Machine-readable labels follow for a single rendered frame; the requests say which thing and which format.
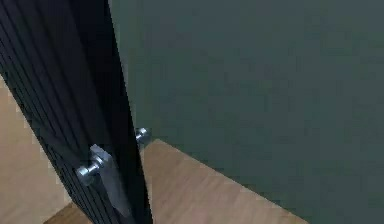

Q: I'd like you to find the black room door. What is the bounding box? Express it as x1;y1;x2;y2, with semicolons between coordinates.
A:
0;0;154;224

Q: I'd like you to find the silver door knob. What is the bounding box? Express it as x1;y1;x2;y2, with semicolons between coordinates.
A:
75;143;133;218
135;127;152;145

